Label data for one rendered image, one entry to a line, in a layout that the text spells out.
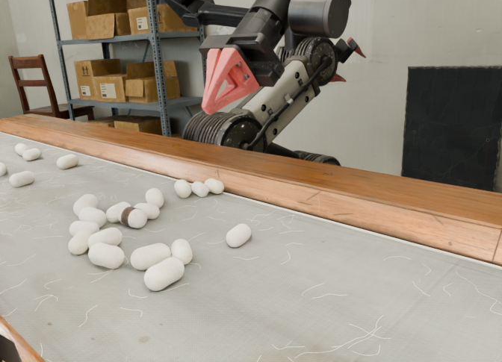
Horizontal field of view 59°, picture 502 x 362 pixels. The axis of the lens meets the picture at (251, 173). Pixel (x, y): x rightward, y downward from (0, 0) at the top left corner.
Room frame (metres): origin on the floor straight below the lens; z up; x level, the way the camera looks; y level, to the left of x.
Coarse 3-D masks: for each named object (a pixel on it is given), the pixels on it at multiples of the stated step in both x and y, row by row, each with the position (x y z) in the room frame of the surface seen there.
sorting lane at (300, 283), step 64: (0, 192) 0.61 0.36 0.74; (64, 192) 0.59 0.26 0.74; (128, 192) 0.57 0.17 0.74; (192, 192) 0.55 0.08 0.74; (0, 256) 0.40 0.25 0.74; (64, 256) 0.39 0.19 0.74; (128, 256) 0.38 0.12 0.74; (256, 256) 0.36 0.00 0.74; (320, 256) 0.36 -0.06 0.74; (384, 256) 0.35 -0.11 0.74; (448, 256) 0.34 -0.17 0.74; (64, 320) 0.28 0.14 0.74; (128, 320) 0.28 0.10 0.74; (192, 320) 0.27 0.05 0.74; (256, 320) 0.27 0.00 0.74; (320, 320) 0.26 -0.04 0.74; (384, 320) 0.26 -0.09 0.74; (448, 320) 0.25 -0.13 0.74
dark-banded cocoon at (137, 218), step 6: (120, 210) 0.45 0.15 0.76; (132, 210) 0.45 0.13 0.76; (138, 210) 0.45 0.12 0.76; (120, 216) 0.45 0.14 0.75; (132, 216) 0.44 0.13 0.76; (138, 216) 0.44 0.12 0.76; (144, 216) 0.44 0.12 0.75; (132, 222) 0.44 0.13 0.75; (138, 222) 0.44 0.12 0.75; (144, 222) 0.44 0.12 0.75
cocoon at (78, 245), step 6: (78, 234) 0.40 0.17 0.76; (84, 234) 0.40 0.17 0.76; (90, 234) 0.41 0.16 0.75; (72, 240) 0.39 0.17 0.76; (78, 240) 0.39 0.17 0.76; (84, 240) 0.39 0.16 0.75; (72, 246) 0.38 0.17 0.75; (78, 246) 0.38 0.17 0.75; (84, 246) 0.39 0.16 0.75; (72, 252) 0.38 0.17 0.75; (78, 252) 0.38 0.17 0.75
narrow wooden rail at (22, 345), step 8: (0, 320) 0.25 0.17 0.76; (0, 328) 0.24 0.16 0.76; (8, 328) 0.24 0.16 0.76; (8, 336) 0.23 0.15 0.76; (16, 336) 0.23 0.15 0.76; (16, 344) 0.22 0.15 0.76; (24, 344) 0.22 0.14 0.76; (24, 352) 0.22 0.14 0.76; (32, 352) 0.22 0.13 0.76; (24, 360) 0.21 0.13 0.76; (32, 360) 0.21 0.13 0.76; (40, 360) 0.21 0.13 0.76
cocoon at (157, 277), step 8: (160, 264) 0.32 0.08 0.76; (168, 264) 0.32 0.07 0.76; (176, 264) 0.32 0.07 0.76; (152, 272) 0.31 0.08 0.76; (160, 272) 0.31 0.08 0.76; (168, 272) 0.32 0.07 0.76; (176, 272) 0.32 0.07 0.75; (144, 280) 0.31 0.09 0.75; (152, 280) 0.31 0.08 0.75; (160, 280) 0.31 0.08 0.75; (168, 280) 0.31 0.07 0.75; (176, 280) 0.32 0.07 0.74; (152, 288) 0.31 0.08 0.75; (160, 288) 0.31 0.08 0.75
